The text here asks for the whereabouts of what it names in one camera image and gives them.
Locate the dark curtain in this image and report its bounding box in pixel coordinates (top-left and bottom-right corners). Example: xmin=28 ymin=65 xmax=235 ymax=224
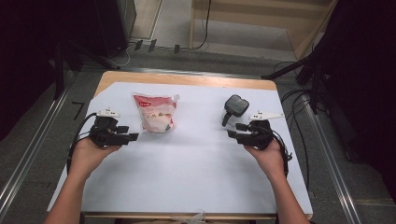
xmin=0 ymin=0 xmax=97 ymax=141
xmin=323 ymin=0 xmax=396 ymax=200

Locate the black angled tape mark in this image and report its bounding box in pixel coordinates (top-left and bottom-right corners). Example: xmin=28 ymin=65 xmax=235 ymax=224
xmin=72 ymin=101 xmax=86 ymax=121

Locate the right hand-held gripper cable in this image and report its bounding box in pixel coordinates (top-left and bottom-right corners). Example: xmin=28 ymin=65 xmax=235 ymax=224
xmin=270 ymin=129 xmax=293 ymax=178

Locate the short metal floor rail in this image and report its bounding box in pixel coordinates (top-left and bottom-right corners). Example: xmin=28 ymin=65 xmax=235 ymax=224
xmin=120 ymin=66 xmax=262 ymax=79

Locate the clear plastic bag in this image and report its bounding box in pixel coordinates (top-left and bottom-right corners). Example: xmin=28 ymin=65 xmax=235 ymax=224
xmin=174 ymin=209 xmax=208 ymax=224

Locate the left hand-held gripper cable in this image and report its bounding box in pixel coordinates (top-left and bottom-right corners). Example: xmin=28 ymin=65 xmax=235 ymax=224
xmin=66 ymin=112 xmax=98 ymax=175

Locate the black cabinet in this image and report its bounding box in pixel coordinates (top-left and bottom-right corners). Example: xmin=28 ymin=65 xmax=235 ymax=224
xmin=92 ymin=0 xmax=137 ymax=59

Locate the white floor cable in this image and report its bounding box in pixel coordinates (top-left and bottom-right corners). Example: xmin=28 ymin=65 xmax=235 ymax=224
xmin=106 ymin=43 xmax=135 ymax=69

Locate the black floor cable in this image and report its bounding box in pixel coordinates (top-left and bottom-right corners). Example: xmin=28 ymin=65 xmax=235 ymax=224
xmin=274 ymin=60 xmax=312 ymax=190

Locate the light wooden frame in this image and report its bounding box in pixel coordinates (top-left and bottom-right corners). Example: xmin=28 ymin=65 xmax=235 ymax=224
xmin=189 ymin=0 xmax=339 ymax=61

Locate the black hanging cable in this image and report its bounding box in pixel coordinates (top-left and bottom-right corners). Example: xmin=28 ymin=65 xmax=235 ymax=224
xmin=186 ymin=0 xmax=213 ymax=51

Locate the person's right hand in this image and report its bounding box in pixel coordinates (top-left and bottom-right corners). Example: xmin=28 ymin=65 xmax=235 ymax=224
xmin=244 ymin=139 xmax=286 ymax=181

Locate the black stand with long leg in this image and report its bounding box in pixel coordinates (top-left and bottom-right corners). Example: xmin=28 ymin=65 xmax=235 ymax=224
xmin=261 ymin=46 xmax=331 ymax=115

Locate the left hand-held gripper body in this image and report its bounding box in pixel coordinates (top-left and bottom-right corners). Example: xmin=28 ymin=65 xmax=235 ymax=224
xmin=88 ymin=106 xmax=129 ymax=147

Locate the hand-held gripper cable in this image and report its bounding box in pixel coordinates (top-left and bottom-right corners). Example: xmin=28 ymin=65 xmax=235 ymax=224
xmin=270 ymin=129 xmax=293 ymax=178
xmin=66 ymin=112 xmax=98 ymax=175

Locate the person's left hand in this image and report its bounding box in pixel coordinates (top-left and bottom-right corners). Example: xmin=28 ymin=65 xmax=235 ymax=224
xmin=68 ymin=138 xmax=122 ymax=181

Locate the wooden table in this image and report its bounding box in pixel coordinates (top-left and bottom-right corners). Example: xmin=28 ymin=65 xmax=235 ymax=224
xmin=80 ymin=70 xmax=314 ymax=220

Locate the long metal floor rail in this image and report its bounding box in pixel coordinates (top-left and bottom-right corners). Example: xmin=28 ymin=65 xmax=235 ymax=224
xmin=303 ymin=92 xmax=362 ymax=224
xmin=0 ymin=73 xmax=76 ymax=216

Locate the black stand with thin pole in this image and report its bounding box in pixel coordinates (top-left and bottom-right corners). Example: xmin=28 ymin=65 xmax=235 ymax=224
xmin=52 ymin=38 xmax=121 ymax=101

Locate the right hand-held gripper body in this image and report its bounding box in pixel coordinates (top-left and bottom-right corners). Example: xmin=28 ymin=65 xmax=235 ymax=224
xmin=236 ymin=110 xmax=285 ymax=151

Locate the red and white spouted pouch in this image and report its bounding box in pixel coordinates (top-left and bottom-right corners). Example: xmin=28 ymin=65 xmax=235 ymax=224
xmin=131 ymin=91 xmax=181 ymax=134

